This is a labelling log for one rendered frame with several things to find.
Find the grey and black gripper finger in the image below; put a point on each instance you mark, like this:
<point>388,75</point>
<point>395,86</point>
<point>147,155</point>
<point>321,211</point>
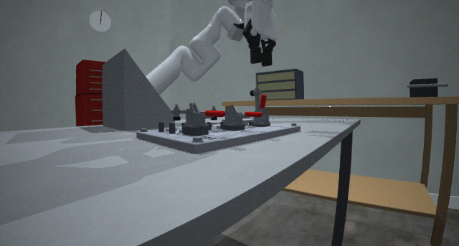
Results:
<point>255,52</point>
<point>267,52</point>

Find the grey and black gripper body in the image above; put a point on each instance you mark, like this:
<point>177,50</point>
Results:
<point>262,18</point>

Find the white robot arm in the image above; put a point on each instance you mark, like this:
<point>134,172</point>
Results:
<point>203,46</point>

